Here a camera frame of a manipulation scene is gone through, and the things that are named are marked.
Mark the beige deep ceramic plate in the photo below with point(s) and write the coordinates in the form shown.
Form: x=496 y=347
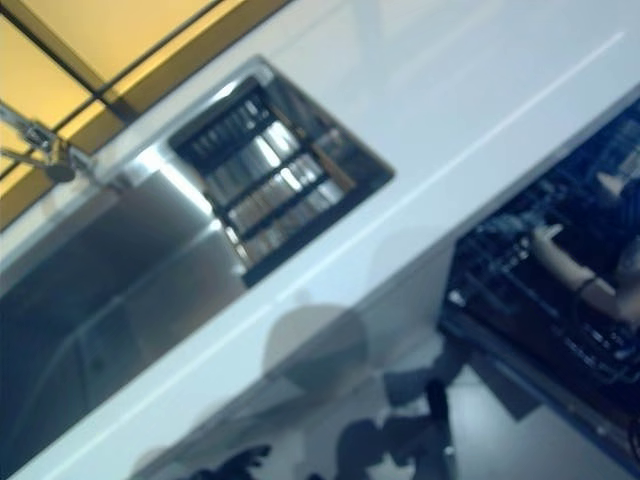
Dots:
x=560 y=260

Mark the dark dishwasher plate rack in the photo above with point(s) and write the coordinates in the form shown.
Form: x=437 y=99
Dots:
x=510 y=280

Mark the black sink drying rack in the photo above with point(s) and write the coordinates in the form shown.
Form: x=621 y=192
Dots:
x=265 y=190

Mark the narrow white cabinet door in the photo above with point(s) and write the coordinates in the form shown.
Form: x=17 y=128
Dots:
x=390 y=320

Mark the stainless steel sink basin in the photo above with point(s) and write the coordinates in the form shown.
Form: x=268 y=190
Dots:
x=125 y=280

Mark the chrome gooseneck faucet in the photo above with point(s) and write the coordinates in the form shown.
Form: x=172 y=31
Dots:
x=50 y=155

